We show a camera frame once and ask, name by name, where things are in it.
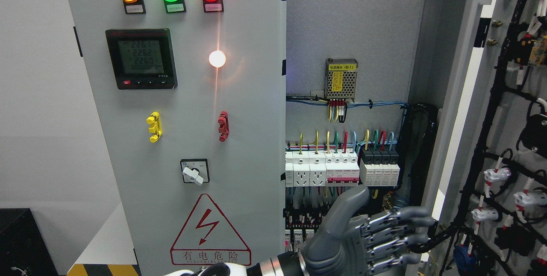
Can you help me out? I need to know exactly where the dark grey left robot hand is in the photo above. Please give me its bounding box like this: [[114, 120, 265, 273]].
[[299, 185, 434, 276]]

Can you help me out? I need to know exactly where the grey cabinet door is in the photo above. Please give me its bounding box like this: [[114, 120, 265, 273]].
[[407, 0, 546, 276], [69, 0, 285, 276]]

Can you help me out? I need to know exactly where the black relay terminal row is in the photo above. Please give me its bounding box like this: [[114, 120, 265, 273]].
[[282, 204, 332, 253]]

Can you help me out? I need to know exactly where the black white surge protector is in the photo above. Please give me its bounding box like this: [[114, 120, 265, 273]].
[[359, 149, 400, 188]]

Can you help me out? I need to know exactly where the white socket breaker row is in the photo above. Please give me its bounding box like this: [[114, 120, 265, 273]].
[[285, 150, 359, 187]]

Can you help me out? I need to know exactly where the red triangle warning sticker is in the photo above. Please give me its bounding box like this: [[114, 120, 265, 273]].
[[170, 194, 252, 266]]

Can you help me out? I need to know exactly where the metal mesh power supply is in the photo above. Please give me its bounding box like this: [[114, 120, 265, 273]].
[[324, 58, 358, 100]]

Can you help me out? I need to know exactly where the red terminal connector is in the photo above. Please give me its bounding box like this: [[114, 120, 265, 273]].
[[218, 111, 230, 142]]

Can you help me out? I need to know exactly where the white glowing indicator lamp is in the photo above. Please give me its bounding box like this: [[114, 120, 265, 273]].
[[209, 50, 226, 68]]

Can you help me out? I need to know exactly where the yellow terminal connector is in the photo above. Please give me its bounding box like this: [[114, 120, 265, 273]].
[[146, 111, 163, 143]]

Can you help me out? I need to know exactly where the black digital power meter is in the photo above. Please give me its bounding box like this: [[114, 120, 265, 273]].
[[105, 27, 177, 90]]

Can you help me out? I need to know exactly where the black wrapped cable loom right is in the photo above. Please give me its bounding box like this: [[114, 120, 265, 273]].
[[402, 103, 441, 221]]

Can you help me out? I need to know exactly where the white rotary selector switch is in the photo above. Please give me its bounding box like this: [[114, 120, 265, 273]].
[[180, 159, 210, 186]]

